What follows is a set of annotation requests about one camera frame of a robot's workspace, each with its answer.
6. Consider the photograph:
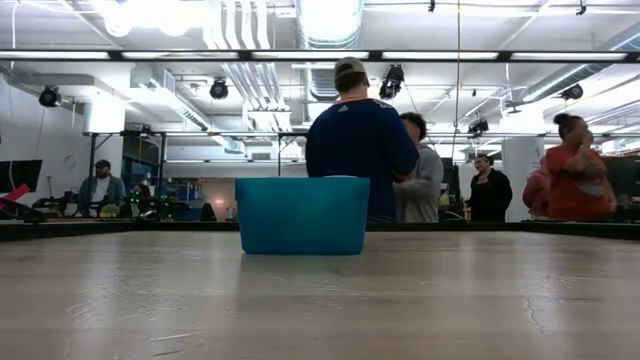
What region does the teal plastic basket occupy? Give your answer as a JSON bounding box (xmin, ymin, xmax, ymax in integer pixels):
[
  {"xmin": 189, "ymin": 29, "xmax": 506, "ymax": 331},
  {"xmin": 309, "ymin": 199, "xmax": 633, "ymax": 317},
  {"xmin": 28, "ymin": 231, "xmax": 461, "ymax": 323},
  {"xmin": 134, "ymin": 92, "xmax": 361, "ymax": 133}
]
[{"xmin": 235, "ymin": 176, "xmax": 372, "ymax": 257}]

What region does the person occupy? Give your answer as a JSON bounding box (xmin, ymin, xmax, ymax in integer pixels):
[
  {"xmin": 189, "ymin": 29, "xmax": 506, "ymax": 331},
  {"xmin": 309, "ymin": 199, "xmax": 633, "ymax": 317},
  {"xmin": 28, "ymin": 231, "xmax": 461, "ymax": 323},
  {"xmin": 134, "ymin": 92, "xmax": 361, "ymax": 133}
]
[
  {"xmin": 392, "ymin": 111, "xmax": 445, "ymax": 224},
  {"xmin": 543, "ymin": 112, "xmax": 618, "ymax": 224},
  {"xmin": 466, "ymin": 153, "xmax": 514, "ymax": 223},
  {"xmin": 77, "ymin": 158, "xmax": 127, "ymax": 217},
  {"xmin": 304, "ymin": 56, "xmax": 421, "ymax": 224}
]

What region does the black monitor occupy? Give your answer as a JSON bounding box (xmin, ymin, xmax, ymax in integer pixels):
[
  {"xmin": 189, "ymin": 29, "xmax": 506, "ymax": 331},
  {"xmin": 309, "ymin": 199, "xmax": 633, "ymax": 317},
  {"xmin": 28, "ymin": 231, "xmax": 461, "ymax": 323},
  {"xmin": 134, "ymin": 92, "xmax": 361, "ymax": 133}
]
[
  {"xmin": 602, "ymin": 155, "xmax": 640, "ymax": 202},
  {"xmin": 0, "ymin": 159, "xmax": 44, "ymax": 194}
]

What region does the silver ventilation duct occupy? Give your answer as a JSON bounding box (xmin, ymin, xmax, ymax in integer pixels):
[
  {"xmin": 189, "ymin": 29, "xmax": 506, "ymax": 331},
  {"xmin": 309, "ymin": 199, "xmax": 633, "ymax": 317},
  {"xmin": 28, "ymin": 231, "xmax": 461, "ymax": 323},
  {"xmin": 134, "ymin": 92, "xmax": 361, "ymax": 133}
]
[{"xmin": 294, "ymin": 0, "xmax": 367, "ymax": 102}]

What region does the thin hanging cable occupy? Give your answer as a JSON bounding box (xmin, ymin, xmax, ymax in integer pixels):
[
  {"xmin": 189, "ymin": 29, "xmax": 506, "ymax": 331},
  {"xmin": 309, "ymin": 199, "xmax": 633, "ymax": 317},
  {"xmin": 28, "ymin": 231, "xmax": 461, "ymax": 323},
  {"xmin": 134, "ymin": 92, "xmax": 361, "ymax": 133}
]
[{"xmin": 451, "ymin": 0, "xmax": 462, "ymax": 162}]

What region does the black aluminium table frame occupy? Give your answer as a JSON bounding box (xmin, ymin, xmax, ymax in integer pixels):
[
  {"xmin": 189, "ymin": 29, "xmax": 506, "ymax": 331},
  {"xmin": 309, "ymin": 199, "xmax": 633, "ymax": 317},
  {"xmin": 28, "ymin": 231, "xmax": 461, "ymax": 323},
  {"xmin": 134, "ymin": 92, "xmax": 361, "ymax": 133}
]
[{"xmin": 0, "ymin": 219, "xmax": 640, "ymax": 243}]

